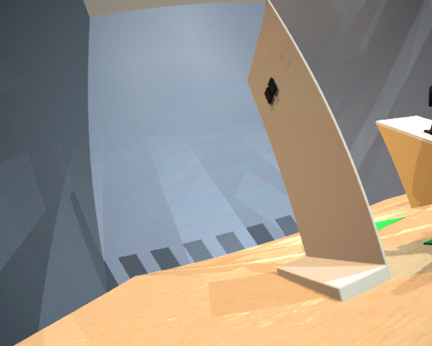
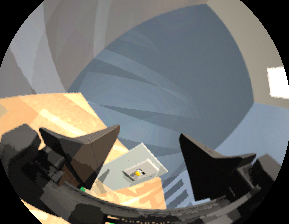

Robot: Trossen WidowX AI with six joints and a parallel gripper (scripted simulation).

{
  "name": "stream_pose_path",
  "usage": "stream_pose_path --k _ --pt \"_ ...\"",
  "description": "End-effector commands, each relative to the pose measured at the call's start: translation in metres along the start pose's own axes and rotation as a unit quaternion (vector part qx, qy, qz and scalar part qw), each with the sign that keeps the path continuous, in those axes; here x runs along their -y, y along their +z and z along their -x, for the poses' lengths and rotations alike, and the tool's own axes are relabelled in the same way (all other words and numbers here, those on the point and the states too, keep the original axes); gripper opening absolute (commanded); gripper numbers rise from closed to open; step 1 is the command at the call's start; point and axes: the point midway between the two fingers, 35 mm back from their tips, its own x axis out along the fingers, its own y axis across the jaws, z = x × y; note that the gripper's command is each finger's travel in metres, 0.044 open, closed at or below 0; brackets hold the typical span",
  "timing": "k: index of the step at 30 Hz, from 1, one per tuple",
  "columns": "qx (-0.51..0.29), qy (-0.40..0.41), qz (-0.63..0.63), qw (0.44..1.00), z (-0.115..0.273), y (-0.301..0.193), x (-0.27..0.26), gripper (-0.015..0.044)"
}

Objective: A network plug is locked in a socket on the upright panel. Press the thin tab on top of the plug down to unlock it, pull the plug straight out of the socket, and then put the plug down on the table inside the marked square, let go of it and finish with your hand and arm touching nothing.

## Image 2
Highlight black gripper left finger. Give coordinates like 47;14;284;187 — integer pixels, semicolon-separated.
38;124;120;190

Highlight beige panel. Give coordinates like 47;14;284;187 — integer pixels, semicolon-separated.
96;144;168;190

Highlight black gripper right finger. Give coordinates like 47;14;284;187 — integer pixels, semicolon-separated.
179;133;257;202

